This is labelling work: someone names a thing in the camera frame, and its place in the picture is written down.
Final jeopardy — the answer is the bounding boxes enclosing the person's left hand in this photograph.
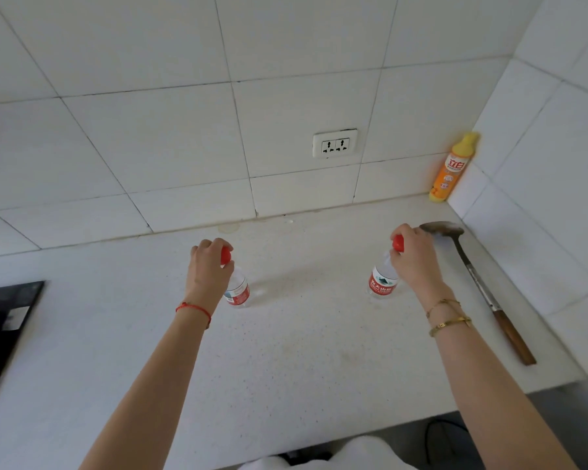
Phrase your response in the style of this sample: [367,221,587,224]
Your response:
[184,238,236,315]

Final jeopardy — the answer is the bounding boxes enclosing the person's right hand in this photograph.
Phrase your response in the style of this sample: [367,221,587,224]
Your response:
[389,223,455,305]

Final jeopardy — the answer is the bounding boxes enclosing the red-capped bottle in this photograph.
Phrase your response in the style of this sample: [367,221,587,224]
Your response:
[220,245,251,307]
[367,234,405,299]

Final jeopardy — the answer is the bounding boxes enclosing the person's left forearm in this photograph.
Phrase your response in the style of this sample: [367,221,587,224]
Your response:
[78,307,214,470]

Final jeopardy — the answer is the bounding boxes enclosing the person's right forearm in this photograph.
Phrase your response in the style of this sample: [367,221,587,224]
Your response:
[423,298,579,470]

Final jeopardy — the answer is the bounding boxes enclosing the orange detergent bottle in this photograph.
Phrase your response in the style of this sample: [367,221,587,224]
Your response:
[429,131,481,204]

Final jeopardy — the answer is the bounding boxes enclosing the person's white shirt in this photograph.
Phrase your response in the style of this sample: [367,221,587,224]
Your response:
[237,435,420,470]

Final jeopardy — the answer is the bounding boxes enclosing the white table countertop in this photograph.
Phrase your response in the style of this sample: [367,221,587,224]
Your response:
[0,193,588,470]

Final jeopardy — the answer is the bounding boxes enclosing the black glass gas stove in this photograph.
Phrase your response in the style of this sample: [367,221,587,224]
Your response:
[0,281,46,416]

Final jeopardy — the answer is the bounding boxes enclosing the red string bracelet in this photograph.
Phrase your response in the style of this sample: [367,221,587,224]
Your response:
[174,302,212,330]

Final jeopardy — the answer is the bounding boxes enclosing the metal spatula wooden handle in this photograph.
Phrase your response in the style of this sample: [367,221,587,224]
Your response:
[419,221,538,367]

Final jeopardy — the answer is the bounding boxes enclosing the thin gold chain bracelet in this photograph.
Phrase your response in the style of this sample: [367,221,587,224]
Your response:
[425,298,461,320]

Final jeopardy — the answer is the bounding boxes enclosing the gold bangle bracelet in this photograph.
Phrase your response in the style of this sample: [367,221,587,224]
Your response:
[429,315,473,338]

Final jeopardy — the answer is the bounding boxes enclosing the white wall socket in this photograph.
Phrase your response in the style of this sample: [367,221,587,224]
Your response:
[312,128,359,160]

